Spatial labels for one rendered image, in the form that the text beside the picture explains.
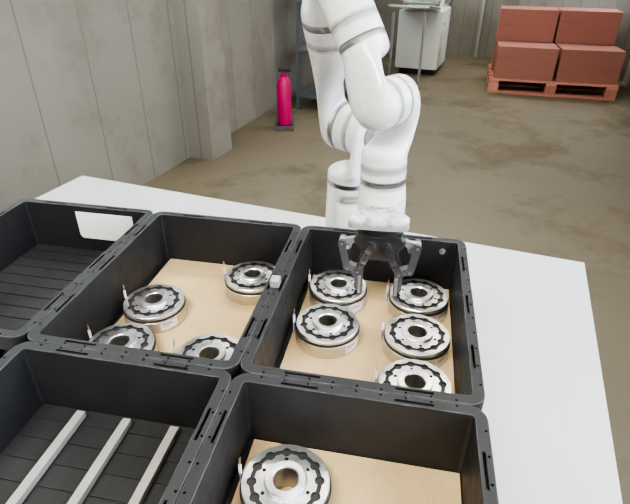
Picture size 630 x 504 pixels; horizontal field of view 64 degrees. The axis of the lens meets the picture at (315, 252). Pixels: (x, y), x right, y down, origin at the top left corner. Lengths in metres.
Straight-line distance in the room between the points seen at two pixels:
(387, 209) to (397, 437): 0.33
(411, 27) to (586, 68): 2.12
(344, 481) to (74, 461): 0.34
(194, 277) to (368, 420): 0.51
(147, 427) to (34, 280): 0.47
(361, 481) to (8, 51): 2.59
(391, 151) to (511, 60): 5.65
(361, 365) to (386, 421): 0.18
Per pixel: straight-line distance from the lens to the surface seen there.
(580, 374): 1.09
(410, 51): 7.12
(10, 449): 0.79
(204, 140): 3.99
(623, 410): 2.15
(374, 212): 0.76
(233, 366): 0.66
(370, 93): 0.72
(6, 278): 1.15
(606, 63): 6.54
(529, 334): 1.15
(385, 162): 0.75
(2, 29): 2.90
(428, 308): 0.88
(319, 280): 0.93
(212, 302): 0.94
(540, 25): 6.80
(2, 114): 2.88
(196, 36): 3.81
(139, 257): 0.99
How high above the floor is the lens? 1.38
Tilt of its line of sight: 31 degrees down
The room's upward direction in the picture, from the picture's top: straight up
